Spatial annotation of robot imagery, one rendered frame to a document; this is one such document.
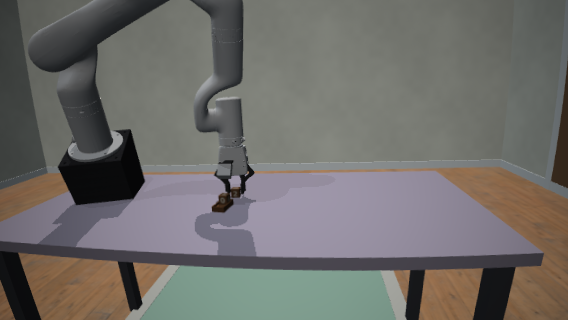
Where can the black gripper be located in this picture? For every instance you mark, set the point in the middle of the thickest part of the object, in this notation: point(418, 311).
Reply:
point(240, 164)

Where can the brown number cube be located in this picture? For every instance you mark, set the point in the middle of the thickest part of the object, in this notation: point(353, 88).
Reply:
point(224, 198)
point(235, 192)

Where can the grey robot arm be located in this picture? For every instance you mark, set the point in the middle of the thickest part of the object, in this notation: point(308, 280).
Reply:
point(55, 47)

